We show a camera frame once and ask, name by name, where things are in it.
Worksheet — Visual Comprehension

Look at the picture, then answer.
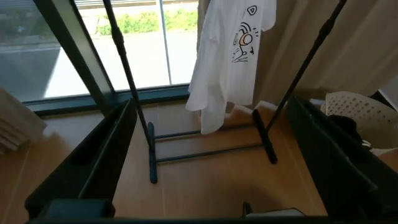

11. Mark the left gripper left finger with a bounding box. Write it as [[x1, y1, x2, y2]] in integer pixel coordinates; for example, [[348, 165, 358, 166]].
[[24, 98, 138, 219]]

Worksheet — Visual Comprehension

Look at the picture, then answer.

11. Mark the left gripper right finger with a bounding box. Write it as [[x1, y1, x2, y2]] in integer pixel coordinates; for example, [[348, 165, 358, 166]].
[[285, 95, 398, 218]]

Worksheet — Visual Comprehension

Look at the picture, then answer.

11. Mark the white printed t-shirt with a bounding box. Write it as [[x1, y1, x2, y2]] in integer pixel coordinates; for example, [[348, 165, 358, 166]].
[[185, 0, 277, 135]]

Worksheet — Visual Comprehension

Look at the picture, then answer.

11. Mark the black clothes rack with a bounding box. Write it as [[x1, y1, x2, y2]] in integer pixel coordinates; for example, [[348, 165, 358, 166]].
[[102, 0, 348, 184]]

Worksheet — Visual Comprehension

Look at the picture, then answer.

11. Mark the white laundry basket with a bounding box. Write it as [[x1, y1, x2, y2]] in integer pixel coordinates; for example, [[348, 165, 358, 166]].
[[319, 90, 398, 156]]

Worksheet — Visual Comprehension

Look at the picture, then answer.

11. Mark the black garment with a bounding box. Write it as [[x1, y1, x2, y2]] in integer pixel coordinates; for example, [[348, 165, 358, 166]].
[[328, 114, 373, 162]]

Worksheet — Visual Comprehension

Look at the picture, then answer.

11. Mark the beige curtain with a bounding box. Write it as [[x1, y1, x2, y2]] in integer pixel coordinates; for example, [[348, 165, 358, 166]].
[[0, 86, 49, 156], [196, 0, 398, 107]]

